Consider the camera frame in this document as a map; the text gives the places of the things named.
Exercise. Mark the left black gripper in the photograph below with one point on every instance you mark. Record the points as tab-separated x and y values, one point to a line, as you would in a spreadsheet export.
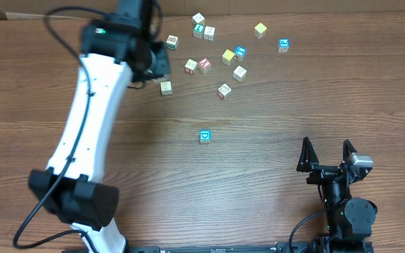
162	61

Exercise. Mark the green letter wooden block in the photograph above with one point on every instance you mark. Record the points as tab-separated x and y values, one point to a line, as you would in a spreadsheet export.
198	31

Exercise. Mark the red letter wooden block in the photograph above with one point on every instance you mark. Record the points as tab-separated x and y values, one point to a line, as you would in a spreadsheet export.
204	65

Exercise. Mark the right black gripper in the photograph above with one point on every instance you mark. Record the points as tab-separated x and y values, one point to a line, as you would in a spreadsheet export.
326	169

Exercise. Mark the plain block beside green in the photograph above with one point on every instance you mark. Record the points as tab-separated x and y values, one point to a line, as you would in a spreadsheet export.
209	33

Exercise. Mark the green edged wooden block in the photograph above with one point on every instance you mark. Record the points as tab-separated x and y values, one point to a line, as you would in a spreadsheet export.
172	42

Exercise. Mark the plain block lower left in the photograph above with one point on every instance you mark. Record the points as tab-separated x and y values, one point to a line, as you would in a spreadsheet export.
166	88

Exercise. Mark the top plain wooden block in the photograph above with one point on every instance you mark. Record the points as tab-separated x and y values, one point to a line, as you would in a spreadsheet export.
198	18

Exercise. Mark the red edged patterned block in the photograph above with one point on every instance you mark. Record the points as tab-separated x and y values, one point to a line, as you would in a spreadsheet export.
224	91

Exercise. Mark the blue D wooden block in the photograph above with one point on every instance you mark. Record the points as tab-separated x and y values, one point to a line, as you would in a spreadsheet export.
205	136

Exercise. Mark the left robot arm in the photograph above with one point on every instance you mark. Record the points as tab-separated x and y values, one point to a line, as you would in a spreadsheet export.
118	51

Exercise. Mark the blue P wooden block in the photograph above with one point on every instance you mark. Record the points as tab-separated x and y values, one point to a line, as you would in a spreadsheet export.
283	45

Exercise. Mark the red edged plain block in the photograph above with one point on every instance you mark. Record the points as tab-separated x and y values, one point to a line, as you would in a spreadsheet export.
191	66

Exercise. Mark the plain patterned wooden block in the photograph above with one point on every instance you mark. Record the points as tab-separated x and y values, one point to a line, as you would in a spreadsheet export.
239	73

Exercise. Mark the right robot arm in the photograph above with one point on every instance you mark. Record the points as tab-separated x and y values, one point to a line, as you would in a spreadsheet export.
349	219

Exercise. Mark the yellow block centre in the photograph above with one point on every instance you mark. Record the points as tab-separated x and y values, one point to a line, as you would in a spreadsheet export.
227	57

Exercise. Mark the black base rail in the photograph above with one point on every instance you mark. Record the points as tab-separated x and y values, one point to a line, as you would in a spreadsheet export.
279	247

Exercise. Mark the yellow block upper right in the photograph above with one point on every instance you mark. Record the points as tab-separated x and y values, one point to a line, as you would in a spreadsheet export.
260	30

